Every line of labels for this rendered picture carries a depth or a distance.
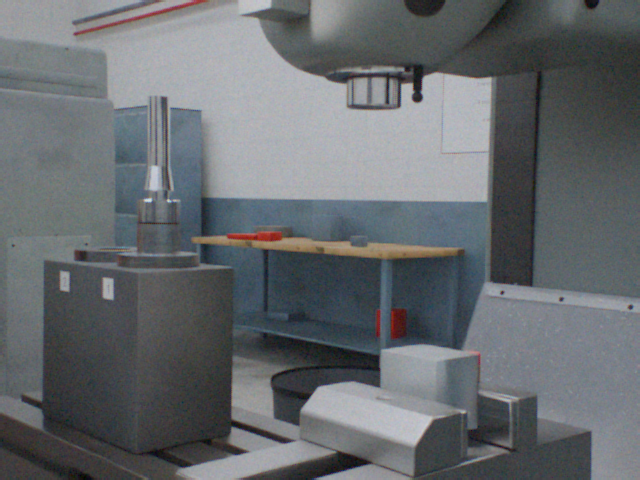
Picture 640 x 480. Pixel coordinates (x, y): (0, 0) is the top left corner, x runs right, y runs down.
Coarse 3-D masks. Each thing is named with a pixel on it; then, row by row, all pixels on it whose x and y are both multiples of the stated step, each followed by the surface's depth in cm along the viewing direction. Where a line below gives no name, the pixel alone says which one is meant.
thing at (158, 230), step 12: (144, 216) 95; (156, 216) 94; (168, 216) 95; (180, 216) 96; (144, 228) 95; (156, 228) 94; (168, 228) 95; (180, 228) 97; (144, 240) 95; (156, 240) 94; (168, 240) 95; (180, 240) 97; (144, 252) 95; (156, 252) 94; (168, 252) 95; (180, 252) 97
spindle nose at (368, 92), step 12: (348, 84) 74; (360, 84) 73; (372, 84) 73; (384, 84) 73; (396, 84) 73; (348, 96) 74; (360, 96) 73; (372, 96) 73; (384, 96) 73; (396, 96) 73; (348, 108) 76; (360, 108) 76; (372, 108) 77; (384, 108) 76; (396, 108) 75
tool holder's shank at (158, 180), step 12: (156, 96) 95; (156, 108) 95; (168, 108) 95; (156, 120) 95; (168, 120) 95; (156, 132) 95; (168, 132) 96; (156, 144) 95; (168, 144) 96; (156, 156) 95; (168, 156) 96; (156, 168) 95; (168, 168) 96; (156, 180) 95; (168, 180) 96; (156, 192) 95; (168, 192) 96
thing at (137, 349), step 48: (48, 288) 104; (96, 288) 95; (144, 288) 89; (192, 288) 93; (48, 336) 104; (96, 336) 95; (144, 336) 89; (192, 336) 93; (48, 384) 104; (96, 384) 95; (144, 384) 90; (192, 384) 94; (96, 432) 96; (144, 432) 90; (192, 432) 94
